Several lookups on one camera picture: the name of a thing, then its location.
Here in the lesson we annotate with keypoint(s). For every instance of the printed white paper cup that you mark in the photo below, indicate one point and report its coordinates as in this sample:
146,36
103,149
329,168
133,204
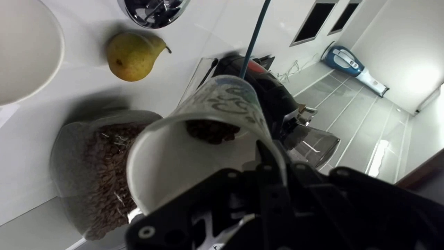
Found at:
175,157

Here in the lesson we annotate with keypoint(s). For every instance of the large white plate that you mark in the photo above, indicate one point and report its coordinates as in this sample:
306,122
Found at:
22,50

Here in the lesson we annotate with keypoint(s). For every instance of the brown coffee beans pile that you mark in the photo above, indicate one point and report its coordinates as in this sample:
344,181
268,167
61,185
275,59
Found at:
213,132

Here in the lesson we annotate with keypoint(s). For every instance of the shiny metal cup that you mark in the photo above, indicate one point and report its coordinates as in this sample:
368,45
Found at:
153,11

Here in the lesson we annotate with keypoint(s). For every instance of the green yellow pear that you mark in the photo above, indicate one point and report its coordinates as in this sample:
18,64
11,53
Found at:
132,57

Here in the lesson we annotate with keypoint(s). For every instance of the glass jar of coffee beans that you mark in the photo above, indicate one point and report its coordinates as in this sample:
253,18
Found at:
97,175

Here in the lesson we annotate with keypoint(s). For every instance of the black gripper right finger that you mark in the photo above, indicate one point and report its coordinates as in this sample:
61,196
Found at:
369,213

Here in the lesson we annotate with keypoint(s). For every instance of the black coffee grinder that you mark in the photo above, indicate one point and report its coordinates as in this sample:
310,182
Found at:
278,99

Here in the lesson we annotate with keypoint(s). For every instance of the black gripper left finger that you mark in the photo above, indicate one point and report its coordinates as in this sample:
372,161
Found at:
199,209

